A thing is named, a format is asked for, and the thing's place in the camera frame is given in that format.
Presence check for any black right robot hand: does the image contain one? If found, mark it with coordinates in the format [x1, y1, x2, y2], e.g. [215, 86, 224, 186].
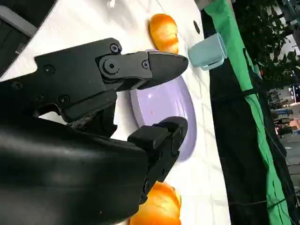
[0, 38, 189, 225]

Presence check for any orange white toy bread roll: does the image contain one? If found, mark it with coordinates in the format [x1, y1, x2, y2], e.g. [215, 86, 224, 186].
[129, 181, 182, 225]
[149, 13, 180, 54]

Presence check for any lilac plate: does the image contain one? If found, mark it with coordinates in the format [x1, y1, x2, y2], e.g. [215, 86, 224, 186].
[130, 49, 197, 164]

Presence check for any dark grey panel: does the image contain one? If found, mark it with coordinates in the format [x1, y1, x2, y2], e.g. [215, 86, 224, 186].
[0, 0, 57, 75]

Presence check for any black backdrop cloth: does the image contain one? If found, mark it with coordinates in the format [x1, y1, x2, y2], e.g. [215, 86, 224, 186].
[201, 8, 299, 225]

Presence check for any pale green mug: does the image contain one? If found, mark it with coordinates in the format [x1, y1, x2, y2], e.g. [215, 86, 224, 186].
[188, 32, 228, 71]

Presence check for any green cloth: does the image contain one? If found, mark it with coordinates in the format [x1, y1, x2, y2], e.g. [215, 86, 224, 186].
[202, 0, 293, 225]

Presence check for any green leafy plant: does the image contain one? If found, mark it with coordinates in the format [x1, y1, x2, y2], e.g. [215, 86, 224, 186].
[233, 0, 300, 88]

